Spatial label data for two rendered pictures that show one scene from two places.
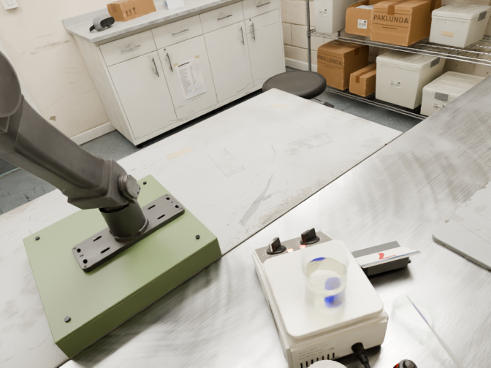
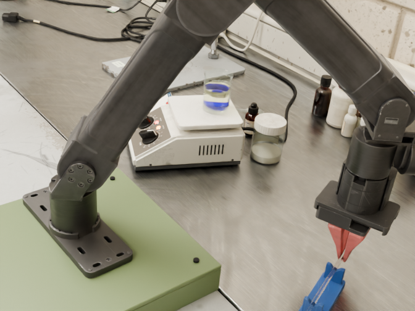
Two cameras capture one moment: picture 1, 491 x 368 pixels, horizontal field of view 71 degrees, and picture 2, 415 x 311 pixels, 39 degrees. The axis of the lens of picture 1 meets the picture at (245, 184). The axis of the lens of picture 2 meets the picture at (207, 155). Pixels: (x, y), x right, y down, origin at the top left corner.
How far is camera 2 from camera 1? 0.97 m
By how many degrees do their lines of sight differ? 78
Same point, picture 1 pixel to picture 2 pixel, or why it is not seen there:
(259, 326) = (202, 175)
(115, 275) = (145, 233)
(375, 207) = not seen: hidden behind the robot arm
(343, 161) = (17, 108)
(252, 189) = (21, 165)
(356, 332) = not seen: hidden behind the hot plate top
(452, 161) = (64, 68)
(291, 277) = (198, 116)
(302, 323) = (234, 118)
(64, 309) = (181, 266)
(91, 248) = (99, 252)
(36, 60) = not seen: outside the picture
